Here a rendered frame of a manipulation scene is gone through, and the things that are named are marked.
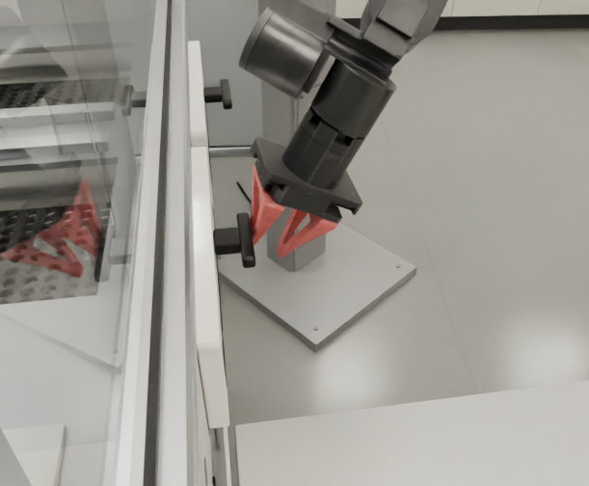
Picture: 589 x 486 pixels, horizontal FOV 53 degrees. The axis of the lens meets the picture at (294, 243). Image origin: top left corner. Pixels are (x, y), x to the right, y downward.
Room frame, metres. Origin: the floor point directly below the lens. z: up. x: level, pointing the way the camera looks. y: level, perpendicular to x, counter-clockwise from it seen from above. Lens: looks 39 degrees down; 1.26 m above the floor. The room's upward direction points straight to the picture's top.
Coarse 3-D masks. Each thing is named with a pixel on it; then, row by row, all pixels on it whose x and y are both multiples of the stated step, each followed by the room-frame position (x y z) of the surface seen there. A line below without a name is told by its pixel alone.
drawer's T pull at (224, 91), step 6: (222, 84) 0.76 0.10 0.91; (228, 84) 0.76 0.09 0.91; (204, 90) 0.75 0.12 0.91; (210, 90) 0.75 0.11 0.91; (216, 90) 0.75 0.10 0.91; (222, 90) 0.75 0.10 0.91; (228, 90) 0.75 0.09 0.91; (204, 96) 0.73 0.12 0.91; (210, 96) 0.73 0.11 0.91; (216, 96) 0.73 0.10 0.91; (222, 96) 0.73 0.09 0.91; (228, 96) 0.72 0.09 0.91; (210, 102) 0.73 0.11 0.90; (228, 102) 0.71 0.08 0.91; (228, 108) 0.71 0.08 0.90
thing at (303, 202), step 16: (272, 192) 0.44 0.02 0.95; (288, 192) 0.43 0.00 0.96; (304, 192) 0.43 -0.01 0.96; (304, 208) 0.43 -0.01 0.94; (320, 208) 0.44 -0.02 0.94; (336, 208) 0.46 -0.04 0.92; (288, 224) 0.48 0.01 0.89; (320, 224) 0.44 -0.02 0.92; (336, 224) 0.44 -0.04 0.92; (288, 240) 0.46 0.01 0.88; (304, 240) 0.45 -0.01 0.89
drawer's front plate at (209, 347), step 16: (192, 160) 0.54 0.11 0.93; (192, 176) 0.51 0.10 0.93; (208, 176) 0.52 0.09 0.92; (192, 192) 0.48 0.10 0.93; (208, 192) 0.48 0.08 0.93; (208, 208) 0.45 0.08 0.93; (208, 224) 0.43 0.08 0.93; (208, 240) 0.41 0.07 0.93; (208, 256) 0.38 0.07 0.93; (208, 272) 0.36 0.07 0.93; (208, 288) 0.34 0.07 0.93; (208, 304) 0.33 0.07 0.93; (208, 320) 0.31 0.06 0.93; (208, 336) 0.29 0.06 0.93; (208, 352) 0.29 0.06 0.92; (208, 368) 0.29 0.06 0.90; (224, 368) 0.32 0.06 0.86; (208, 384) 0.29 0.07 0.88; (224, 384) 0.29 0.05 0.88; (208, 400) 0.29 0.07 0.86; (224, 400) 0.29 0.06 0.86; (208, 416) 0.29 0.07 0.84; (224, 416) 0.29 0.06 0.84
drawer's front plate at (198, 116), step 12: (192, 48) 0.85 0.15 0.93; (192, 60) 0.81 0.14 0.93; (192, 72) 0.76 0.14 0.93; (192, 84) 0.73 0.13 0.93; (192, 96) 0.69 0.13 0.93; (192, 108) 0.66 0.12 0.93; (204, 108) 0.73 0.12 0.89; (192, 120) 0.63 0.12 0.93; (204, 120) 0.63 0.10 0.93; (192, 132) 0.60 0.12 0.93; (204, 132) 0.60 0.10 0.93; (192, 144) 0.60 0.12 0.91; (204, 144) 0.60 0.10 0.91
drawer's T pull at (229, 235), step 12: (240, 216) 0.46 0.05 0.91; (228, 228) 0.45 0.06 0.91; (240, 228) 0.44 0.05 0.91; (216, 240) 0.43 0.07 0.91; (228, 240) 0.43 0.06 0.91; (240, 240) 0.43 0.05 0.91; (252, 240) 0.43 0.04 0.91; (216, 252) 0.42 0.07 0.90; (228, 252) 0.42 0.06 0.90; (252, 252) 0.41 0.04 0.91; (252, 264) 0.40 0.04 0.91
